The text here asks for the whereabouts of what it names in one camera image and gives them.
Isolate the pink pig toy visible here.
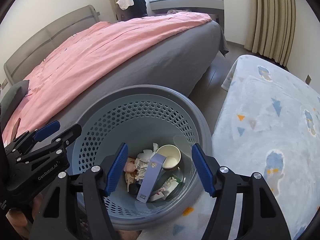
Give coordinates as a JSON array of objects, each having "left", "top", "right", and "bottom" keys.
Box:
[{"left": 124, "top": 161, "right": 136, "bottom": 173}]

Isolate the white tissue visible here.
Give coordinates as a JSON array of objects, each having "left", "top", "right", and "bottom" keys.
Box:
[{"left": 153, "top": 142, "right": 159, "bottom": 153}]

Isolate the purple cardboard box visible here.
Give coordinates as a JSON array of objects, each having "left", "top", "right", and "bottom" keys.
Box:
[{"left": 137, "top": 153, "right": 166, "bottom": 203}]

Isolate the red white paper cup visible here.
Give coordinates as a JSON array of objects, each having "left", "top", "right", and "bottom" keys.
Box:
[{"left": 156, "top": 145, "right": 181, "bottom": 170}]

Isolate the cream red snack wrapper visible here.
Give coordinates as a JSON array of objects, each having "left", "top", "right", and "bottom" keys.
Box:
[{"left": 125, "top": 171, "right": 136, "bottom": 192}]

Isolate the written paper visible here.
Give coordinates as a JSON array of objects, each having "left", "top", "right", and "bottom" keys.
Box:
[{"left": 135, "top": 150, "right": 155, "bottom": 180}]

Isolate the black hair band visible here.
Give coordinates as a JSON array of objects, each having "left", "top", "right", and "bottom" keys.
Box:
[{"left": 128, "top": 183, "right": 141, "bottom": 196}]

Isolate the white green medicine box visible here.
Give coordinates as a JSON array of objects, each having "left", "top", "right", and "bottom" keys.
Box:
[{"left": 149, "top": 175, "right": 181, "bottom": 202}]

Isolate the grey perforated trash basket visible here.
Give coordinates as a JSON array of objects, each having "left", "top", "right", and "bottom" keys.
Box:
[{"left": 68, "top": 85, "right": 212, "bottom": 230}]

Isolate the person left hand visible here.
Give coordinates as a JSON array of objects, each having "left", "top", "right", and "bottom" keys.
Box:
[{"left": 6, "top": 193, "right": 43, "bottom": 239}]

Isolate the pink bed quilt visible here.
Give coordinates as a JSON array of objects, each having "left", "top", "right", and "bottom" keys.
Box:
[{"left": 2, "top": 12, "right": 212, "bottom": 141}]

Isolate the grey pillow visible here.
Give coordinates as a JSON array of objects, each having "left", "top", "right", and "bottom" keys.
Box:
[{"left": 1, "top": 80, "right": 29, "bottom": 132}]

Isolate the grey headboard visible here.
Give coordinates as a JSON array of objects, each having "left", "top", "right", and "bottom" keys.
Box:
[{"left": 3, "top": 5, "right": 100, "bottom": 85}]

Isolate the light blue patterned blanket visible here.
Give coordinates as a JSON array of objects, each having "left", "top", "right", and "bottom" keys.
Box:
[{"left": 212, "top": 55, "right": 319, "bottom": 239}]

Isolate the chair with clothes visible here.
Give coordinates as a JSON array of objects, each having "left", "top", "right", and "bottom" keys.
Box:
[{"left": 116, "top": 0, "right": 148, "bottom": 22}]

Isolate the right beige curtain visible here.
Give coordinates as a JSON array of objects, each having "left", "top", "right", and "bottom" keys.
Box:
[{"left": 244, "top": 0, "right": 296, "bottom": 67}]

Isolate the wall socket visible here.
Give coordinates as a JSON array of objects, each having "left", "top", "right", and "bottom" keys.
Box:
[{"left": 305, "top": 75, "right": 311, "bottom": 85}]

